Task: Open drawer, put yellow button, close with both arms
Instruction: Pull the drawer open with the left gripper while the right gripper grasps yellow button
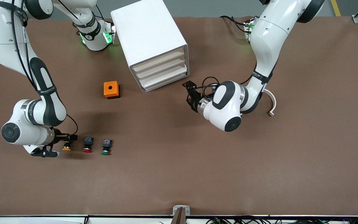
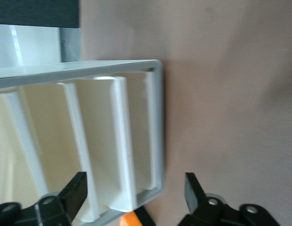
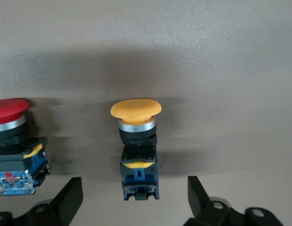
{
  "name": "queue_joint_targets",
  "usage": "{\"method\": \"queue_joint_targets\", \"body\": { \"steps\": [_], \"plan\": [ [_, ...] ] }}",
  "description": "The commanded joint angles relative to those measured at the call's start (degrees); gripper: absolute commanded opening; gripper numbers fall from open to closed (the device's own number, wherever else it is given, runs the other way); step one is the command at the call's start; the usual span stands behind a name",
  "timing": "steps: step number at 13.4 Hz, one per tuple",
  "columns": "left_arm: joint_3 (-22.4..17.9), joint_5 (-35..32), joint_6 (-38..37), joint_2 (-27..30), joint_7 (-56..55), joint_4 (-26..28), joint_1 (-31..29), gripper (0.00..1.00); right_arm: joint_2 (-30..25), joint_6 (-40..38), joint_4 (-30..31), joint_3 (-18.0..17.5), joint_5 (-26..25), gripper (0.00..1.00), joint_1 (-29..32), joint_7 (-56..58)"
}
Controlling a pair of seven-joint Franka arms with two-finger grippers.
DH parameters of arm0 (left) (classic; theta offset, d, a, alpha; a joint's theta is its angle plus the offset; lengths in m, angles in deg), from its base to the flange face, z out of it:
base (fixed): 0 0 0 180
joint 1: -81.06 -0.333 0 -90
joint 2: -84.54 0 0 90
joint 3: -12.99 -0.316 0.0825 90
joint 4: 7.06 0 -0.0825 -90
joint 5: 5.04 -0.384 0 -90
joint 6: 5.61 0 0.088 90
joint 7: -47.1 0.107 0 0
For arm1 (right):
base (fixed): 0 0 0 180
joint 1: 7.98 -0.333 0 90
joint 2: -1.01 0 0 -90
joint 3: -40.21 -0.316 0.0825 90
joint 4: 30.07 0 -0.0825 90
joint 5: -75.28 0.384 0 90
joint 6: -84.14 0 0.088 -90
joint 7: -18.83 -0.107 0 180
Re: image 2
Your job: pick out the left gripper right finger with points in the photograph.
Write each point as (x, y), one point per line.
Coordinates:
(207, 212)

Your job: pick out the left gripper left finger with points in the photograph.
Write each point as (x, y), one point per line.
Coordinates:
(54, 209)

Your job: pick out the orange black button box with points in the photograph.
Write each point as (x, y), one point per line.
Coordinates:
(128, 219)

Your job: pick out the white slotted rack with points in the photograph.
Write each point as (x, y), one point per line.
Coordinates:
(158, 117)

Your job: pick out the brown table cover sheet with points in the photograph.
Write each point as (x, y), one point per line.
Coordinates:
(230, 94)

